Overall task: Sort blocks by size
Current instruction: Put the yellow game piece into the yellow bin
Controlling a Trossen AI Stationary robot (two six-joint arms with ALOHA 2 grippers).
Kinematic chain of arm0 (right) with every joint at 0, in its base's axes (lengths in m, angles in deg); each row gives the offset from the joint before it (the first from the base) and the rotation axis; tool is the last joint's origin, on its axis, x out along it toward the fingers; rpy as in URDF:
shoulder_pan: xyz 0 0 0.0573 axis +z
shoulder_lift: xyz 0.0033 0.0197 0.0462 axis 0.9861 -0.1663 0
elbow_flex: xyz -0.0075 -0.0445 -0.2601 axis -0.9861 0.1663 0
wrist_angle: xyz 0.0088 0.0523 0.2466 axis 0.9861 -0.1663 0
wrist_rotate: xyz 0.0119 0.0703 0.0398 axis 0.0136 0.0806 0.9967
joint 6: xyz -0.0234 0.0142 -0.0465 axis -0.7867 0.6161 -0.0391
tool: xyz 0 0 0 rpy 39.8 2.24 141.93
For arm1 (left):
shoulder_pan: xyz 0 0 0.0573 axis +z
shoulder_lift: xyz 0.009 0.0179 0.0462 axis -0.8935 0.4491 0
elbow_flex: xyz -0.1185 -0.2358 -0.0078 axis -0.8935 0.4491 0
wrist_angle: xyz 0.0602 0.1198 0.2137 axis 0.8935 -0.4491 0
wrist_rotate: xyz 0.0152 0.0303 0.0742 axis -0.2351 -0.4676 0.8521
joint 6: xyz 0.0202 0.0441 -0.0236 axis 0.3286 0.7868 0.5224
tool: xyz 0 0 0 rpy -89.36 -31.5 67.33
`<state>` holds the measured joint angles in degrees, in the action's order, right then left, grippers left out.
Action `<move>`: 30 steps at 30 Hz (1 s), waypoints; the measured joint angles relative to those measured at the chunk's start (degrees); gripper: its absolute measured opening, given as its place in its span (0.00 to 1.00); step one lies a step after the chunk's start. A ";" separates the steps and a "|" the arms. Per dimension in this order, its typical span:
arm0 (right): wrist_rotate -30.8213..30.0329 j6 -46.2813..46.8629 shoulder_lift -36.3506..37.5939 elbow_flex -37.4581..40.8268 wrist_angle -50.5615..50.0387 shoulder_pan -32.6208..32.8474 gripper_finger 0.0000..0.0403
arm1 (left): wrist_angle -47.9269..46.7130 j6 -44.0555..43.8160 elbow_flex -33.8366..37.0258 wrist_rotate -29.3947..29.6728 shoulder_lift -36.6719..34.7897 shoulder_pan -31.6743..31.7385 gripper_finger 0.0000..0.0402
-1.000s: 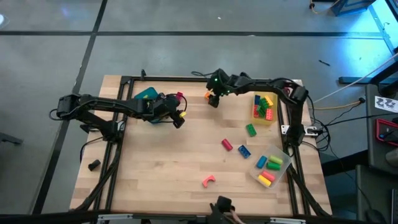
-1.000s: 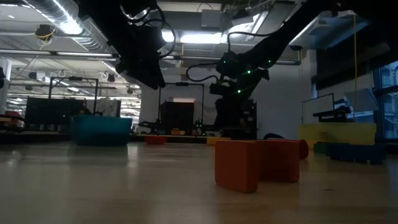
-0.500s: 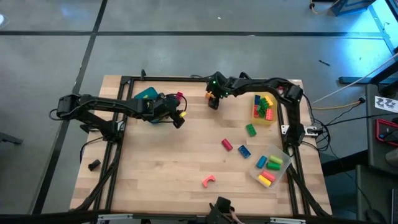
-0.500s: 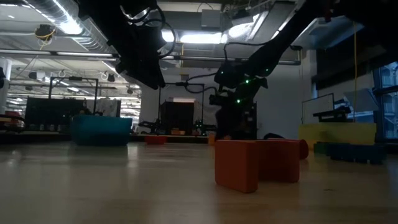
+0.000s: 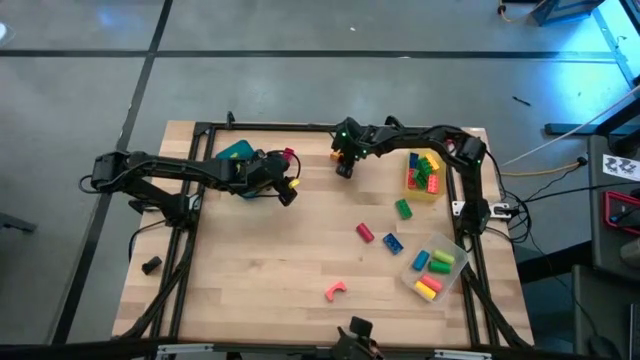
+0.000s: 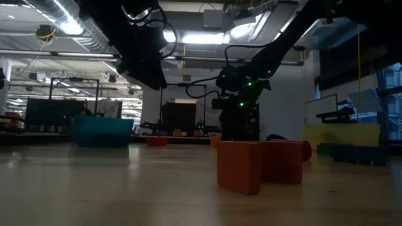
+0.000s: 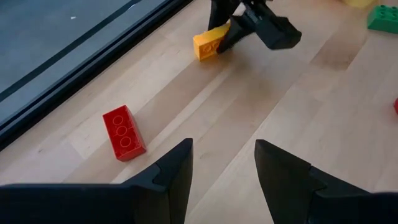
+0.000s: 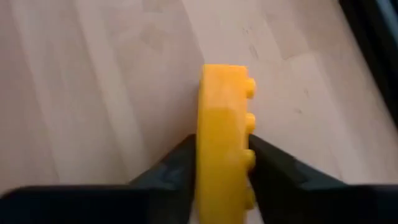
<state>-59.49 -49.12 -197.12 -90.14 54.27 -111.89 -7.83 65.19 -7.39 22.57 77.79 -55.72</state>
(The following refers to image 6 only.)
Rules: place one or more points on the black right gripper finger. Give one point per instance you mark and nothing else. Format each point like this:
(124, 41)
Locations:
(226, 125)

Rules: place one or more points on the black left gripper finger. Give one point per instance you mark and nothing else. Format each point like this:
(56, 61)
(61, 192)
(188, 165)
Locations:
(144, 75)

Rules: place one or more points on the orange toy brick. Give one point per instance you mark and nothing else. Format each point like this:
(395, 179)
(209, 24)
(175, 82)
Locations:
(215, 142)

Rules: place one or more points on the pink arch block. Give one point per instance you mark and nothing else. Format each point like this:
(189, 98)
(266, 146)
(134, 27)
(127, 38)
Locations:
(238, 166)

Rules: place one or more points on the large red toy brick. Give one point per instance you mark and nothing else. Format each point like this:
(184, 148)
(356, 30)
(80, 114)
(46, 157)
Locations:
(157, 141)

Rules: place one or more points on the red cylinder block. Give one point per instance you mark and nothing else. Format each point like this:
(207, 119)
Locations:
(307, 150)

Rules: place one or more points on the green toy brick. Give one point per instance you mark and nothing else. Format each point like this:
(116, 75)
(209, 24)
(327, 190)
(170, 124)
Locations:
(323, 148)

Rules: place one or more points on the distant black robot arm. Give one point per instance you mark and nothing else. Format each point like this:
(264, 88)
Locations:
(205, 128)
(150, 125)

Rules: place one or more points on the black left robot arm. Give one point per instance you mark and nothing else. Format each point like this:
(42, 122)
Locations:
(103, 9)

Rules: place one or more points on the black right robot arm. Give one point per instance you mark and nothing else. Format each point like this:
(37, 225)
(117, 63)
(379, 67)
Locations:
(276, 53)

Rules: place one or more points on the tall black cabinet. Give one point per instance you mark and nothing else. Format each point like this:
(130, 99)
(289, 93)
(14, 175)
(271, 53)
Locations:
(254, 125)

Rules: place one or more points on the white sheet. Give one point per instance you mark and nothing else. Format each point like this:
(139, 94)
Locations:
(110, 108)

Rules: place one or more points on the horizontal ceiling pipe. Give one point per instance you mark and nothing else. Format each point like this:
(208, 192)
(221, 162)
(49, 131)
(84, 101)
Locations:
(201, 58)

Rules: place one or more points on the teal plastic bin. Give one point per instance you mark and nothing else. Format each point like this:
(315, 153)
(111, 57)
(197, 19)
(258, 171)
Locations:
(100, 132)

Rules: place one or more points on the grey ceiling box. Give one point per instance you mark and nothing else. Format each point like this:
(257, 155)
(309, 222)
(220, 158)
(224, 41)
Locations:
(213, 19)

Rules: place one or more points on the white board panel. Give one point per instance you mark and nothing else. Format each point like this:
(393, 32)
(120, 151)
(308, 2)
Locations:
(320, 110)

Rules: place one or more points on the large black case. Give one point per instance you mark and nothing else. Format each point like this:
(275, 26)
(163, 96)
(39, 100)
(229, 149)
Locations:
(53, 114)

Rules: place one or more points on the translucent yellow plastic bin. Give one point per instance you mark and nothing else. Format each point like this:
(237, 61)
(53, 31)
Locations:
(342, 135)

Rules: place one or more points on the blue toy brick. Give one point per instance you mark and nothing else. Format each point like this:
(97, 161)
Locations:
(361, 155)

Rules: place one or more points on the window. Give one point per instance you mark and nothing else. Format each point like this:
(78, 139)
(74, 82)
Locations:
(392, 110)

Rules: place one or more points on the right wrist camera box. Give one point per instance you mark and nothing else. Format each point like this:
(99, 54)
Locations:
(219, 103)

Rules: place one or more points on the distant black station frame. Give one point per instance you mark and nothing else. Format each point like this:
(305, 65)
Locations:
(180, 84)

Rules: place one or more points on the black aluminium table frame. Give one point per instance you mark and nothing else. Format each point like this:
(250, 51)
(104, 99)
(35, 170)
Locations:
(188, 141)

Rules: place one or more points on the black gantry frame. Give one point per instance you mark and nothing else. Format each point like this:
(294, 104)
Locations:
(75, 79)

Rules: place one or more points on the silver ceiling duct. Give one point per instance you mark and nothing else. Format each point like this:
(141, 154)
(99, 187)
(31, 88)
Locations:
(47, 6)

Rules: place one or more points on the black shelf bracket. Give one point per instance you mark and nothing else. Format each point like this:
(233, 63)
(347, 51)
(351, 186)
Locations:
(336, 115)

